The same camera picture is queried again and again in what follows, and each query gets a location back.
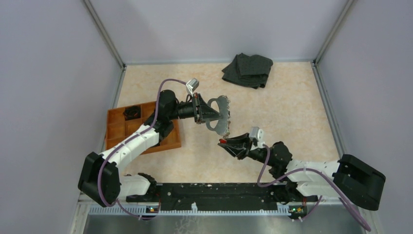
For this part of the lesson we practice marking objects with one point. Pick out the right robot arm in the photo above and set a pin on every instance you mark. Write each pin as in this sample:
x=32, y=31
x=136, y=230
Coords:
x=359, y=182

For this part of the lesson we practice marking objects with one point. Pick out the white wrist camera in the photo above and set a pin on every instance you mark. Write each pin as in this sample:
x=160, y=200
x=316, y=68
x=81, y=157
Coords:
x=191, y=86
x=256, y=135

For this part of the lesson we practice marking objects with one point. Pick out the black coiled cable red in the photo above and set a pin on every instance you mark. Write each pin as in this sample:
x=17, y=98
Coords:
x=132, y=112

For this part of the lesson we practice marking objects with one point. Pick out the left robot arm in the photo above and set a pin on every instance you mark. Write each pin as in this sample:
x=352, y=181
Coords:
x=101, y=178

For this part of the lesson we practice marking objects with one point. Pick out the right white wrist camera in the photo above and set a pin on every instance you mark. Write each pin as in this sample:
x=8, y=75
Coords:
x=256, y=135

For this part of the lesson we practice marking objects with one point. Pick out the grey cable duct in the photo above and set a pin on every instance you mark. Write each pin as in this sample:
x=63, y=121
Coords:
x=282, y=210

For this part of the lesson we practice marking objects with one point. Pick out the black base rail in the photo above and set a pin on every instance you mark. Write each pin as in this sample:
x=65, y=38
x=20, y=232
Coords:
x=220, y=196

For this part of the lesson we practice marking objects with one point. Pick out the folded dark grey cloth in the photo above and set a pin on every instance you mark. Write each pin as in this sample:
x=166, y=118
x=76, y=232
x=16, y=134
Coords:
x=248, y=71

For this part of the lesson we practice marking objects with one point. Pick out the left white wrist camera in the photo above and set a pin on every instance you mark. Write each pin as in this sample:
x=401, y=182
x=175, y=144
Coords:
x=191, y=86

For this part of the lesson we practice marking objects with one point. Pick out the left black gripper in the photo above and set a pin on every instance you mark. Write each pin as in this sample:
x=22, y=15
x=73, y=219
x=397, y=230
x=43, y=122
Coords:
x=204, y=111

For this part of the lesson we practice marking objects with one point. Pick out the orange compartment tray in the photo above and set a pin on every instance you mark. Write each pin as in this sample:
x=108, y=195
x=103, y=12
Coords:
x=118, y=128

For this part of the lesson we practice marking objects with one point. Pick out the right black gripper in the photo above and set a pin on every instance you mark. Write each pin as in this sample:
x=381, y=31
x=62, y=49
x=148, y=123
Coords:
x=237, y=151

